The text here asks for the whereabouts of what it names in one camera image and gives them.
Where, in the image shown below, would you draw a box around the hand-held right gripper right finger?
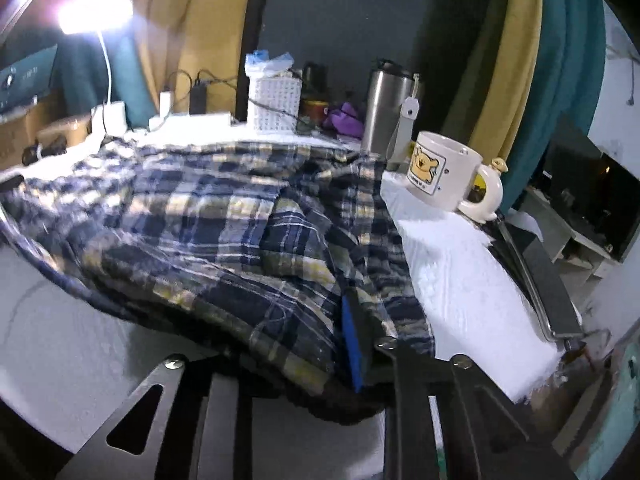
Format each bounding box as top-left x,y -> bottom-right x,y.
341,287 -> 576,480

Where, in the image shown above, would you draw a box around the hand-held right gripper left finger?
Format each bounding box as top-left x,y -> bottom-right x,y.
55,352 -> 253,480

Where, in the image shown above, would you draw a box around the blue yellow plaid pants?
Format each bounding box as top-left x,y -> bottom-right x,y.
0,137 -> 436,426

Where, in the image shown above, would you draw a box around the white mug with bear print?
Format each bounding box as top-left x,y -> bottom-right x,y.
404,131 -> 505,223

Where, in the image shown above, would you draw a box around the black flat tablet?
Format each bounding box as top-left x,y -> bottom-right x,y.
492,220 -> 586,342

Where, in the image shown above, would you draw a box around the purple cloth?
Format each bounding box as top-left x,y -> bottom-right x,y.
322,101 -> 365,138

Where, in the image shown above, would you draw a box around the stainless steel tumbler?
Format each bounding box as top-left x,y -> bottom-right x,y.
361,59 -> 423,161

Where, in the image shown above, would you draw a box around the white hang tag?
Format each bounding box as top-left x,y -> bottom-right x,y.
389,74 -> 425,167

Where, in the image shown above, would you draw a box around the white woven basket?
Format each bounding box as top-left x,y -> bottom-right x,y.
247,71 -> 304,133

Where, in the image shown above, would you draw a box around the dark bottle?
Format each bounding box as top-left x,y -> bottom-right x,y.
301,62 -> 328,103

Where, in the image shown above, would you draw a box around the white power strip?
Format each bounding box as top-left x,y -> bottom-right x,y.
148,111 -> 233,132

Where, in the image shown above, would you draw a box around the black power adapter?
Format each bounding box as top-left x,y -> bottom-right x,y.
189,77 -> 217,116

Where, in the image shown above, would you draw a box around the blue plastic packets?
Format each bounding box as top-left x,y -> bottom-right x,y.
244,50 -> 292,81

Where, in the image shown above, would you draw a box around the black electronic box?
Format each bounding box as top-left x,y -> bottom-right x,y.
542,120 -> 640,263

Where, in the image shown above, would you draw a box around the white desk lamp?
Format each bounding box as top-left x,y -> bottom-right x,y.
52,0 -> 138,137

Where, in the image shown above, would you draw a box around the black clip tool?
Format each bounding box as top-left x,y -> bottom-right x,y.
22,135 -> 68,166

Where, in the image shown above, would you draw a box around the yellow curtain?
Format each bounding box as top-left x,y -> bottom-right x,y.
440,0 -> 544,161
135,0 -> 257,117

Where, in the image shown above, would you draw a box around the beige oval box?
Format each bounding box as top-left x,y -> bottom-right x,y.
37,114 -> 93,148

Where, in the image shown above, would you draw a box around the cardboard box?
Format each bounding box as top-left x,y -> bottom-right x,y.
0,100 -> 57,171

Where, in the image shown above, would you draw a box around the teal curtain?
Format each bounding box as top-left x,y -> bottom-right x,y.
55,35 -> 157,127
500,0 -> 607,211

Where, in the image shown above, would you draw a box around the dark teal box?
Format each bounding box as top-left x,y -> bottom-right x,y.
0,44 -> 59,113

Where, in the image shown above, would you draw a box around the black cable over basket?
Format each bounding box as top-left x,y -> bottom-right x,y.
248,95 -> 313,133

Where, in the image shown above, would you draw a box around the black adapter cable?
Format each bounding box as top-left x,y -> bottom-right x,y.
165,69 -> 242,111

